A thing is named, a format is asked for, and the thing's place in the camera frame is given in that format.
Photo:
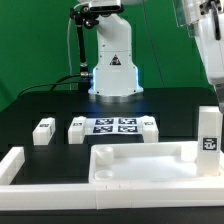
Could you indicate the black camera on mount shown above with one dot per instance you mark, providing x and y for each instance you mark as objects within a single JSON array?
[{"x": 105, "y": 6}]

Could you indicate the white desk tabletop tray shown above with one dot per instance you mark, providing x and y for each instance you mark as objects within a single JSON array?
[{"x": 148, "y": 162}]

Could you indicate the white U-shaped obstacle fence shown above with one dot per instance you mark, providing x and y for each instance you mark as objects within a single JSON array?
[{"x": 102, "y": 195}]

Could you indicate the fiducial marker base sheet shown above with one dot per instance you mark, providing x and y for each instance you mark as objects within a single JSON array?
[{"x": 112, "y": 126}]

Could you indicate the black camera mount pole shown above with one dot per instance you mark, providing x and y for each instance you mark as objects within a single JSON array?
[{"x": 82, "y": 46}]

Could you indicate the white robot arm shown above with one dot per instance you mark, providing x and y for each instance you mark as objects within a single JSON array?
[{"x": 115, "y": 75}]

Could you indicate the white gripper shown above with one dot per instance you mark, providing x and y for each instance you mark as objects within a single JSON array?
[{"x": 212, "y": 54}]

